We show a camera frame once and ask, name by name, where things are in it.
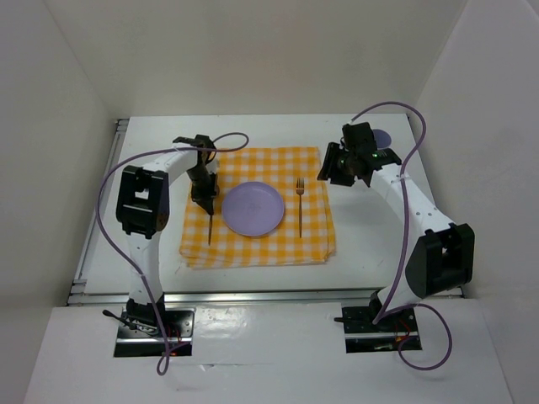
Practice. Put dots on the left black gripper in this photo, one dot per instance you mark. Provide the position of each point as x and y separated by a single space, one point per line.
204 199

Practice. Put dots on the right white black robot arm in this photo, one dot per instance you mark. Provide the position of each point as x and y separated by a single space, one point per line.
437 254

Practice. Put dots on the lilac plastic cup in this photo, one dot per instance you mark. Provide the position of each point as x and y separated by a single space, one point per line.
382 138

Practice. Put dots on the lilac plastic plate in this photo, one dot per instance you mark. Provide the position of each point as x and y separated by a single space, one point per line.
252 209

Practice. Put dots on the yellow white checkered cloth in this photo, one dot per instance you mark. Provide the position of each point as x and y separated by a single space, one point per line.
280 168

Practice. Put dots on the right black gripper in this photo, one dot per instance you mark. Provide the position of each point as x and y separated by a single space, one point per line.
329 169

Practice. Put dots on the copper fork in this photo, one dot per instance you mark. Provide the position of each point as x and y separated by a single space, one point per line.
300 189

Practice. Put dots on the copper spoon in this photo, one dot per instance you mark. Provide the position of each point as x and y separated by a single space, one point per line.
209 234

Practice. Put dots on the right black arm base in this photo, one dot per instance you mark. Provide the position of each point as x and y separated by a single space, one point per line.
361 335

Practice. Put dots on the aluminium front rail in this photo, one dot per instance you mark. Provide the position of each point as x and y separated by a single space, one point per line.
78 298

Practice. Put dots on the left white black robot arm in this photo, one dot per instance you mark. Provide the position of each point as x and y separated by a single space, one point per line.
143 210

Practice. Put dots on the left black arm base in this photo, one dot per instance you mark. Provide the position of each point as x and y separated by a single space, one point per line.
136 339

